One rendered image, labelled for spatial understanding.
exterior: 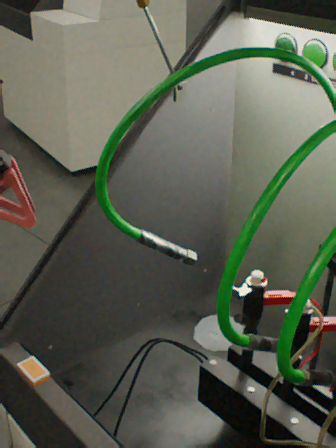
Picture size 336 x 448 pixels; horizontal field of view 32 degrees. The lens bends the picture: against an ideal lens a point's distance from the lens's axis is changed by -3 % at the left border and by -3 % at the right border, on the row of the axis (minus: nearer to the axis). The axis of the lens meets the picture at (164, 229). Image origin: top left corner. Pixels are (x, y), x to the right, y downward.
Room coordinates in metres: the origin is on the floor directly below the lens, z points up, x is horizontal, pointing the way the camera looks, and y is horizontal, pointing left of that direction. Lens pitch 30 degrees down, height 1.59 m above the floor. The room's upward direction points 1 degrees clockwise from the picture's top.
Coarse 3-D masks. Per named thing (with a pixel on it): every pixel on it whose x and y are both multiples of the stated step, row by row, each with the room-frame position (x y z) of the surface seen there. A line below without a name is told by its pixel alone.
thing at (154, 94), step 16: (240, 48) 0.72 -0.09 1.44; (256, 48) 0.72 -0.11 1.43; (272, 48) 0.73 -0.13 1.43; (192, 64) 0.70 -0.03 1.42; (208, 64) 0.70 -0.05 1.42; (304, 64) 0.74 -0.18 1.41; (176, 80) 0.68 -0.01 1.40; (320, 80) 0.75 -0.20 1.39; (144, 96) 0.68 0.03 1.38; (160, 96) 0.68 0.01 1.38; (128, 112) 0.67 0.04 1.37; (128, 128) 0.66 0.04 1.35; (112, 144) 0.66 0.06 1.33; (96, 176) 0.65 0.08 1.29; (96, 192) 0.65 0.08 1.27; (112, 208) 0.66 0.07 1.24; (128, 224) 0.67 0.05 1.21
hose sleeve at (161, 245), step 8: (144, 232) 0.67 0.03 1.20; (136, 240) 0.67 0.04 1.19; (144, 240) 0.67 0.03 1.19; (152, 240) 0.67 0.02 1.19; (160, 240) 0.68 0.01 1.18; (152, 248) 0.68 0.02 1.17; (160, 248) 0.68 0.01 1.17; (168, 248) 0.68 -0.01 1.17; (176, 248) 0.69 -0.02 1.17; (176, 256) 0.68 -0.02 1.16; (184, 256) 0.69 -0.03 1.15
